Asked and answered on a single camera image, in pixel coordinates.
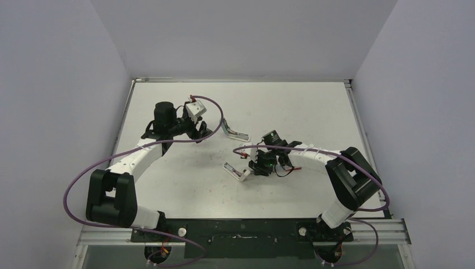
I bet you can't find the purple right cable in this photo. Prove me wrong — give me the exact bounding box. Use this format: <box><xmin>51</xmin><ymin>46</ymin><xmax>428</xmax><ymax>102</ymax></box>
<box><xmin>232</xmin><ymin>145</ymin><xmax>390</xmax><ymax>268</ymax></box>

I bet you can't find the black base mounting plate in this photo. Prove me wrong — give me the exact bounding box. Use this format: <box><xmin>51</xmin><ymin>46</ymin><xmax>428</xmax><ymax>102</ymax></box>
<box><xmin>131</xmin><ymin>218</ymin><xmax>354</xmax><ymax>260</ymax></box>

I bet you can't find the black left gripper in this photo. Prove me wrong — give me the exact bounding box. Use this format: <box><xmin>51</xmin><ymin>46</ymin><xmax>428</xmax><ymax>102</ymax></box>
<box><xmin>169</xmin><ymin>110</ymin><xmax>212</xmax><ymax>142</ymax></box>

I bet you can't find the light blue stapler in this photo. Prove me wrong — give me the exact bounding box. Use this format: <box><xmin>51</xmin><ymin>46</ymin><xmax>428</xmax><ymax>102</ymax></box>
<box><xmin>221</xmin><ymin>118</ymin><xmax>251</xmax><ymax>142</ymax></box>

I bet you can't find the purple cable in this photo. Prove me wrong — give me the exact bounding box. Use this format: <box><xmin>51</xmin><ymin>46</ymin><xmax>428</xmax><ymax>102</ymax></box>
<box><xmin>232</xmin><ymin>145</ymin><xmax>390</xmax><ymax>268</ymax></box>
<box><xmin>63</xmin><ymin>95</ymin><xmax>225</xmax><ymax>269</ymax></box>

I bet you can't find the aluminium front rail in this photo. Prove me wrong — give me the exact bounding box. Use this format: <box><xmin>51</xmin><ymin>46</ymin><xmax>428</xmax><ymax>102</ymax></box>
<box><xmin>77</xmin><ymin>219</ymin><xmax>411</xmax><ymax>247</ymax></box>

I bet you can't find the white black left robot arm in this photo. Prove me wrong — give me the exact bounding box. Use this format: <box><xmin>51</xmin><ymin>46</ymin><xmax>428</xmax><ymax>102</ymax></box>
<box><xmin>86</xmin><ymin>99</ymin><xmax>213</xmax><ymax>242</ymax></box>

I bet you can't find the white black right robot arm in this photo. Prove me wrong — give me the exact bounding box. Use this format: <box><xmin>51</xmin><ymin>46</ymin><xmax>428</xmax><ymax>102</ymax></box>
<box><xmin>239</xmin><ymin>131</ymin><xmax>382</xmax><ymax>240</ymax></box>

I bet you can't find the red white staple box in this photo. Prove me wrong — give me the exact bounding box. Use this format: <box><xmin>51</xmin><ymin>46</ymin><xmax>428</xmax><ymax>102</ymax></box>
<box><xmin>285</xmin><ymin>167</ymin><xmax>302</xmax><ymax>172</ymax></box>

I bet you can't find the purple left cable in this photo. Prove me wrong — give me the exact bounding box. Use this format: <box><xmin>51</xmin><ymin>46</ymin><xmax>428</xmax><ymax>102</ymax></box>
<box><xmin>63</xmin><ymin>95</ymin><xmax>225</xmax><ymax>269</ymax></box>

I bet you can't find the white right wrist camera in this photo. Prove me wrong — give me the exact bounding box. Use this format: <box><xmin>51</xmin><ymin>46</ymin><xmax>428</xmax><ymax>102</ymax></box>
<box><xmin>243</xmin><ymin>147</ymin><xmax>258</xmax><ymax>162</ymax></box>

